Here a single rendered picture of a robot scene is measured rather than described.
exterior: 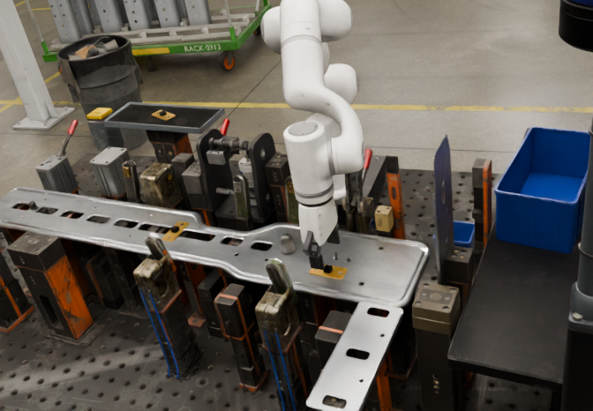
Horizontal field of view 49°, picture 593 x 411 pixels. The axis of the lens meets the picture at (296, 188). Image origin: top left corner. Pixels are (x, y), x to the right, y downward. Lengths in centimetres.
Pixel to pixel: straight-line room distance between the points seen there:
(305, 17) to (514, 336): 77
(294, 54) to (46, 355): 114
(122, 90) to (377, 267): 323
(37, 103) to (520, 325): 468
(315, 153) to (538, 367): 56
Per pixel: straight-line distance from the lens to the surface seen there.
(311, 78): 136
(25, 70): 544
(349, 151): 128
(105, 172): 199
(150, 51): 579
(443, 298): 131
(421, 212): 218
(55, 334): 206
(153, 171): 191
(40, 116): 557
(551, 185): 169
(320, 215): 136
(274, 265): 136
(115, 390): 182
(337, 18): 159
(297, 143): 126
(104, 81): 441
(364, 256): 152
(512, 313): 133
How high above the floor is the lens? 194
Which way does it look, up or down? 31 degrees down
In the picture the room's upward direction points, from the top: 11 degrees counter-clockwise
